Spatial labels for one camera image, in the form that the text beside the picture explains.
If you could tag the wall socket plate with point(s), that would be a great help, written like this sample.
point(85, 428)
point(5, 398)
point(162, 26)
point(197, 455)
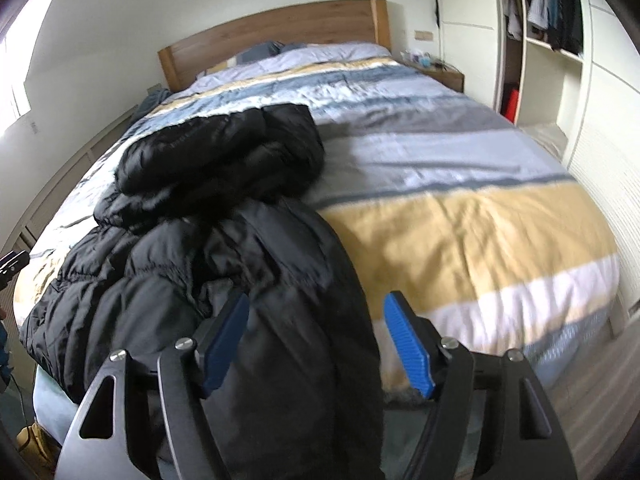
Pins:
point(423, 35)

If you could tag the tan boot on floor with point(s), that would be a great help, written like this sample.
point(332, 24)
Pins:
point(37, 447)

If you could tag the wooden nightstand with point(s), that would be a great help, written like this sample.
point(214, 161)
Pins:
point(447, 75)

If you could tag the striped duvet cover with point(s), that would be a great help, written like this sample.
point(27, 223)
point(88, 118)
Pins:
point(430, 192)

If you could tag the red box in wardrobe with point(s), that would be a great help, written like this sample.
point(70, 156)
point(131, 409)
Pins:
point(509, 105)

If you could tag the dark cloth beside bed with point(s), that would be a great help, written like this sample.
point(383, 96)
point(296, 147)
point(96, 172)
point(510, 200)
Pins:
point(149, 103)

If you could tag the black puffer jacket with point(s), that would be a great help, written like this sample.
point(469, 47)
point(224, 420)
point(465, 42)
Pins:
point(200, 210)

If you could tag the blue grey pillow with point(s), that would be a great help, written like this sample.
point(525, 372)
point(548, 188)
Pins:
point(266, 49)

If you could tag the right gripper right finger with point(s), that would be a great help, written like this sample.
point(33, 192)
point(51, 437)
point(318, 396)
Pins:
point(417, 343)

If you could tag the wooden headboard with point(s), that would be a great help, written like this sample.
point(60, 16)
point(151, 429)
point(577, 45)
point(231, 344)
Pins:
point(321, 22)

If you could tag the white built-in wardrobe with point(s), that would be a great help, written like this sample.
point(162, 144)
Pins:
point(583, 109)

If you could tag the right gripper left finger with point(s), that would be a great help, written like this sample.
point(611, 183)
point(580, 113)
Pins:
point(217, 341)

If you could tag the hanging clothes in wardrobe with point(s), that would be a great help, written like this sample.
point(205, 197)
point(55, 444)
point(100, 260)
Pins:
point(557, 23)

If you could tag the items on nightstand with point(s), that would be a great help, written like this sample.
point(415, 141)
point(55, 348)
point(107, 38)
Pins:
point(421, 59)

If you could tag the bright window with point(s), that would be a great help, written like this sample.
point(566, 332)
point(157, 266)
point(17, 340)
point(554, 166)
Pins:
point(15, 61)

